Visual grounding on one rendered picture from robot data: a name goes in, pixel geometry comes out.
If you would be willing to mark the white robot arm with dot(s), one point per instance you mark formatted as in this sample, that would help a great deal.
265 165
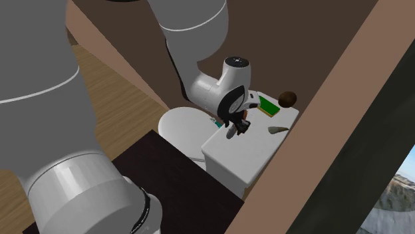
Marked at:
58 97

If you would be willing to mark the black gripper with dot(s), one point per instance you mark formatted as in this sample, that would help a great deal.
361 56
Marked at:
241 123

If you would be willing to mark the teal object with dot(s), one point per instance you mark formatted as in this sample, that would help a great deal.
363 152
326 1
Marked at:
216 123

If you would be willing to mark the beige cone-shaped object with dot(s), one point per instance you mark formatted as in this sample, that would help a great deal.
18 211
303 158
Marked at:
276 129

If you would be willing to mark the orange object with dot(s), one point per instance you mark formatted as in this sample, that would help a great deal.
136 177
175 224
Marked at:
245 115

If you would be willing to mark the white toilet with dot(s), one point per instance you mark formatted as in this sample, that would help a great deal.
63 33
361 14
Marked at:
253 149

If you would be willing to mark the brown ball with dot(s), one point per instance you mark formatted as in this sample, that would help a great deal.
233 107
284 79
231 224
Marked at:
287 99

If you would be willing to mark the green flat box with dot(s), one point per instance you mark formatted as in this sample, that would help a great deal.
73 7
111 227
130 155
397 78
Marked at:
269 106

